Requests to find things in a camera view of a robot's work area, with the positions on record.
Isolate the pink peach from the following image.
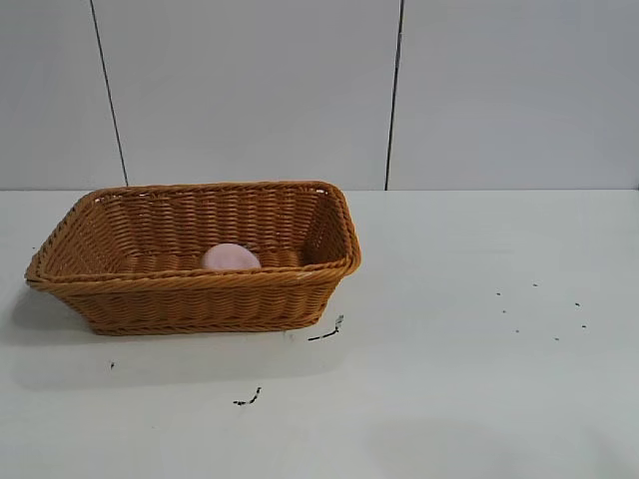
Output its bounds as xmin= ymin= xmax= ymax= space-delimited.
xmin=201 ymin=242 xmax=263 ymax=271

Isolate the brown woven wicker basket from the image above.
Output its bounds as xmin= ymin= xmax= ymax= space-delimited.
xmin=23 ymin=180 xmax=363 ymax=336

